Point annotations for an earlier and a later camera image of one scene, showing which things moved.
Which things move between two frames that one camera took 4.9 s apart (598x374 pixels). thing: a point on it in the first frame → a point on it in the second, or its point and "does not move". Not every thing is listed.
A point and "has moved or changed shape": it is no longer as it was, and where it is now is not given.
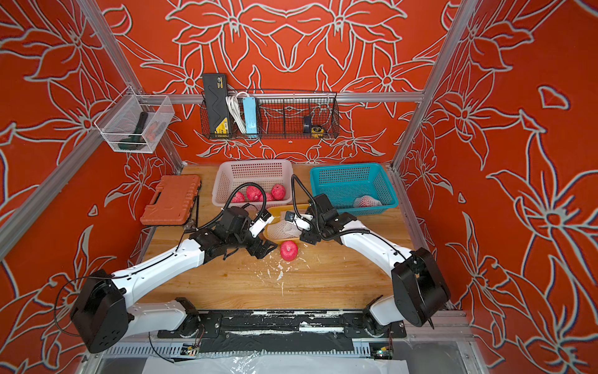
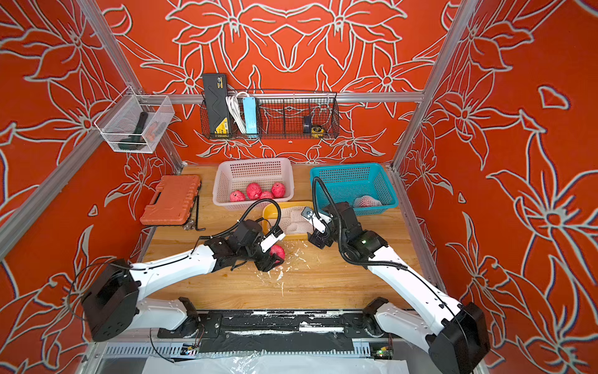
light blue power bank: (249, 105) does not move
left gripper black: (265, 250) → (269, 263)
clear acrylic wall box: (135, 123) does not move
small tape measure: (317, 132) does not move
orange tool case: (174, 201) does not move
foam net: (283, 229) has moved or changed shape
